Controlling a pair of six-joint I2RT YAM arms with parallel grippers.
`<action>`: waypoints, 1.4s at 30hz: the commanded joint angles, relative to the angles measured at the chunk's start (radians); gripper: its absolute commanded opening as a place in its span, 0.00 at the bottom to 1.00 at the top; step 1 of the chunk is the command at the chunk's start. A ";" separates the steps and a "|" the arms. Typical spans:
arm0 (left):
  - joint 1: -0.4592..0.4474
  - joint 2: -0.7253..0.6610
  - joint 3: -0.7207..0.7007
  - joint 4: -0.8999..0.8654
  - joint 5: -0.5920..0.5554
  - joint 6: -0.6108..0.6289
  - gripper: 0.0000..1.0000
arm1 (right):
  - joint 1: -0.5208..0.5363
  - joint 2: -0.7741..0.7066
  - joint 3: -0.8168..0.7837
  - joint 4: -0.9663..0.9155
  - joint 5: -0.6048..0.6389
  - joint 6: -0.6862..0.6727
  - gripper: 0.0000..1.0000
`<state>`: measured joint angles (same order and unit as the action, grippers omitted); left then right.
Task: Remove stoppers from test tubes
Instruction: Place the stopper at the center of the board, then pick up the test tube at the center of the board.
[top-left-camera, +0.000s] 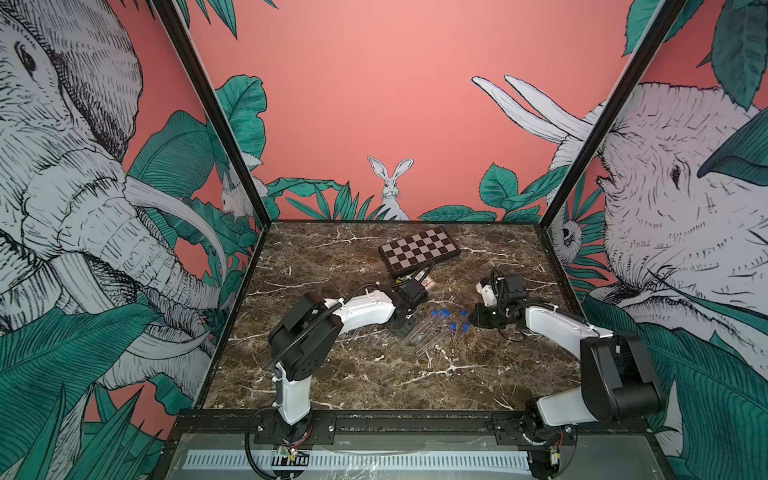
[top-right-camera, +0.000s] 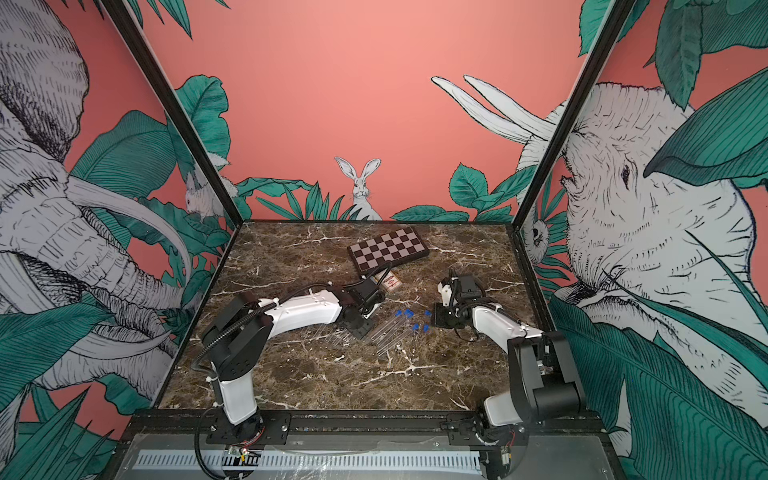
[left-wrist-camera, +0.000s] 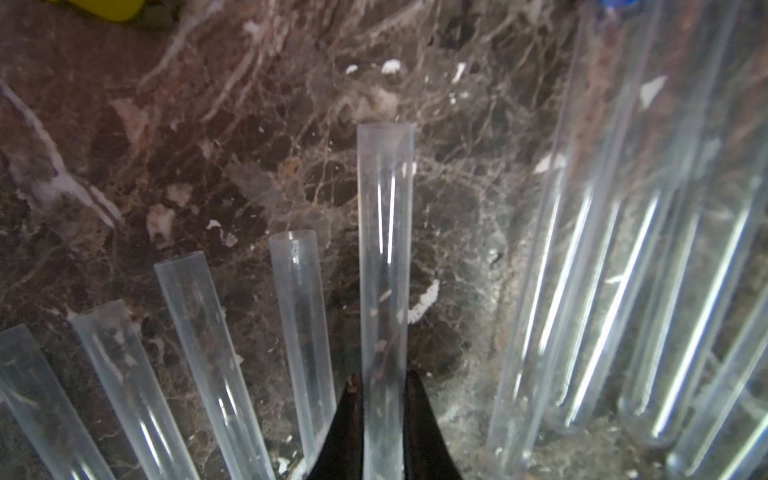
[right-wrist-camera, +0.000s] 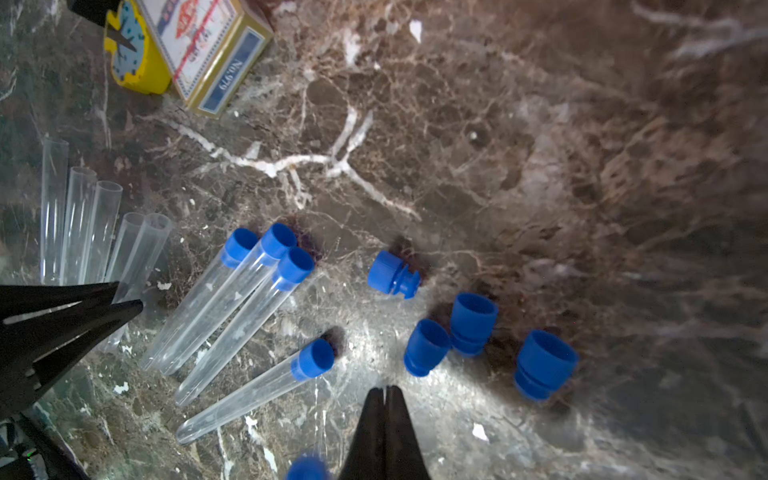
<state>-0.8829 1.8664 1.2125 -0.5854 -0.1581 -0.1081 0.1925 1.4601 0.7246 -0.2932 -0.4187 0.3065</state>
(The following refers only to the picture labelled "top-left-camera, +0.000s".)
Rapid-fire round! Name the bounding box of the test tube with blue stopper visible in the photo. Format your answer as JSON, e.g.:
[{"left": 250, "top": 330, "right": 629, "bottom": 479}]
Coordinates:
[
  {"left": 405, "top": 310, "right": 442, "bottom": 347},
  {"left": 416, "top": 324, "right": 452, "bottom": 356},
  {"left": 410, "top": 308, "right": 452, "bottom": 349}
]

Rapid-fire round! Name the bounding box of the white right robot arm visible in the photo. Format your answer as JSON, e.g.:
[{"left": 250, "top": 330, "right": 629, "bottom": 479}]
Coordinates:
[{"left": 469, "top": 271, "right": 666, "bottom": 428}]

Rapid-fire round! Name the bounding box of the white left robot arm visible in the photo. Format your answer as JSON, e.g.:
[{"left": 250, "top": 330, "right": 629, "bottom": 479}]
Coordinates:
[{"left": 268, "top": 272, "right": 432, "bottom": 427}]

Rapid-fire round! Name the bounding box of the playing card box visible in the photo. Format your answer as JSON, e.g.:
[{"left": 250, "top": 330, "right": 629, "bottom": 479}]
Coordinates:
[{"left": 420, "top": 276, "right": 436, "bottom": 291}]

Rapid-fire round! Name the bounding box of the folding chess board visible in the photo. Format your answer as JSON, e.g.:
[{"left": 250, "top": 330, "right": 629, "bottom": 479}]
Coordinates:
[{"left": 378, "top": 227, "right": 461, "bottom": 277}]

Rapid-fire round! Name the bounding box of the white perforated strip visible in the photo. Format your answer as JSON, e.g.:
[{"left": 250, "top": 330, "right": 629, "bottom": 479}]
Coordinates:
[{"left": 181, "top": 449, "right": 532, "bottom": 474}]

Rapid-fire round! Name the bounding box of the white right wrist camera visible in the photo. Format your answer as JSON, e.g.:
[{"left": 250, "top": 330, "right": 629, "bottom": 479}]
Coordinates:
[{"left": 476, "top": 279, "right": 498, "bottom": 307}]

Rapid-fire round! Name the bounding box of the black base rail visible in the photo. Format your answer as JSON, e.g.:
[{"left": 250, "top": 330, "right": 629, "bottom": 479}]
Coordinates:
[{"left": 167, "top": 409, "right": 652, "bottom": 448}]

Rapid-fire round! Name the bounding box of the black corner frame post right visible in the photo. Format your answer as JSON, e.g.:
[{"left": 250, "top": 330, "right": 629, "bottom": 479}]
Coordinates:
[{"left": 538, "top": 0, "right": 686, "bottom": 229}]

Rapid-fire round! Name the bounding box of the black corner frame post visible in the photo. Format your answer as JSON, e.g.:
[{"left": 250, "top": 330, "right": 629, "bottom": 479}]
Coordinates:
[
  {"left": 152, "top": 0, "right": 272, "bottom": 228},
  {"left": 538, "top": 0, "right": 686, "bottom": 229}
]

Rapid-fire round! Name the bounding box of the black corner frame post left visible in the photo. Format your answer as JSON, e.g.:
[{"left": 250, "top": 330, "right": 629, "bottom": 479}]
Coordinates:
[{"left": 152, "top": 0, "right": 272, "bottom": 228}]

